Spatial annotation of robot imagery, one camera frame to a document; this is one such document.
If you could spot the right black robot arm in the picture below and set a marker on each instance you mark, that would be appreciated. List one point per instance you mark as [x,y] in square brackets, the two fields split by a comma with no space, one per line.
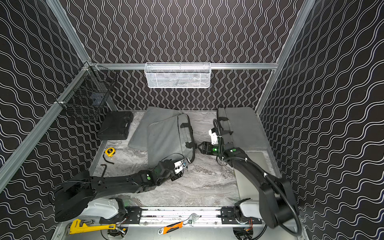
[277,203]

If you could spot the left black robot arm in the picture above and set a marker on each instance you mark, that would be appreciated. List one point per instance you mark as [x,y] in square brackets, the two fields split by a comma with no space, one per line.
[73,196]

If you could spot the yellow pipe wrench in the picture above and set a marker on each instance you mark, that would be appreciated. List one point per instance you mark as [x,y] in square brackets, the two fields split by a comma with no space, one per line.
[79,227]

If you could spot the silver laptop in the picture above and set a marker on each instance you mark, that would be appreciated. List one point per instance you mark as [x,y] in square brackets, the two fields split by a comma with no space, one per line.
[245,187]

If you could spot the black plastic tool case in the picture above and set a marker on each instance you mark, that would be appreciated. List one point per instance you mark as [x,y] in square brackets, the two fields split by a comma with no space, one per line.
[116,126]

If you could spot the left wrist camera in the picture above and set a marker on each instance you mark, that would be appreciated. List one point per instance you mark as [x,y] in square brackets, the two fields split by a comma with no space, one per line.
[179,166]

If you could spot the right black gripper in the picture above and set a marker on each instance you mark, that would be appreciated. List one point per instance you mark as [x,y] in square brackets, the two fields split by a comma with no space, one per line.
[208,147]

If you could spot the white wire mesh basket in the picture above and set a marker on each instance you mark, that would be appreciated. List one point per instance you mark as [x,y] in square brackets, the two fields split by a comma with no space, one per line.
[177,75]

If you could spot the black wire basket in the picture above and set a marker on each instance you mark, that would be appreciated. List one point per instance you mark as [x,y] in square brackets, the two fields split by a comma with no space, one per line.
[89,96]

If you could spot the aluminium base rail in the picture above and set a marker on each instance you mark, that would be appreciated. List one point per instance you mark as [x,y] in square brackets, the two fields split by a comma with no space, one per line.
[246,214]

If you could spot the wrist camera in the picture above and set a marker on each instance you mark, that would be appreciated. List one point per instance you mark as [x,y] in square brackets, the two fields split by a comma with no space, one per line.
[179,166]
[214,137]

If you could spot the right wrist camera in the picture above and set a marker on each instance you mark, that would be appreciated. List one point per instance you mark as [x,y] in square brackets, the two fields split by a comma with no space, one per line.
[214,137]

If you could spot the grey laptop bag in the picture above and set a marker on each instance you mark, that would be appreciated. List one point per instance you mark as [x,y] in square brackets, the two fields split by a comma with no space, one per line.
[246,129]
[171,139]
[139,140]

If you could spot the orange adjustable wrench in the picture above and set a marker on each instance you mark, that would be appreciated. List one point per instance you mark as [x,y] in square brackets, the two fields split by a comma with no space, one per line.
[172,227]

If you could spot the yellow tape measure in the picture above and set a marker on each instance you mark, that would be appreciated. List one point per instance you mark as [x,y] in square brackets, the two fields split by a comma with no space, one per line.
[110,152]

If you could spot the black hex key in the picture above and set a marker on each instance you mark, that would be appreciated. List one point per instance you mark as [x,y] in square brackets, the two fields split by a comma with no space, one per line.
[104,169]

